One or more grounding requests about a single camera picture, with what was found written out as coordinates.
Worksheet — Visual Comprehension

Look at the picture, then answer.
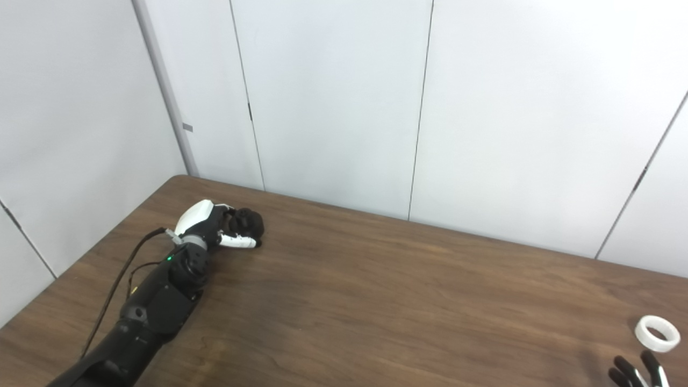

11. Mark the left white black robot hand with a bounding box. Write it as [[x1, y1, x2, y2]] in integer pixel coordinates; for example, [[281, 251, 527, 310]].
[[174, 199, 262, 249]]

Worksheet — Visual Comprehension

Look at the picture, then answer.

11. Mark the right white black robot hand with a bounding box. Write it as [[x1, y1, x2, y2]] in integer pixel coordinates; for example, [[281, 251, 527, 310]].
[[608, 350, 670, 387]]

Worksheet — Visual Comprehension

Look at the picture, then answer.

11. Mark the white plastic ring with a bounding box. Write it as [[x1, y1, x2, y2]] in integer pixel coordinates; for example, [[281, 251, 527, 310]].
[[634, 315, 681, 353]]

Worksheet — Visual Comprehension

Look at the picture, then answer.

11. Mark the round black plastic part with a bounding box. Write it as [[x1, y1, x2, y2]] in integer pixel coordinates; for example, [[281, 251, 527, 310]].
[[228, 208, 265, 241]]

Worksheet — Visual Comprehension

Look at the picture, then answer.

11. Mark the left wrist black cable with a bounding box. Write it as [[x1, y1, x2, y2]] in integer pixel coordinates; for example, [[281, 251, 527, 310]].
[[81, 227, 181, 360]]

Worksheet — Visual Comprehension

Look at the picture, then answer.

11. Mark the grey wall corner pole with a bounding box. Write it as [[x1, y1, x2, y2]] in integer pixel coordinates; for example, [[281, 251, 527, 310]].
[[133, 0, 199, 177]]

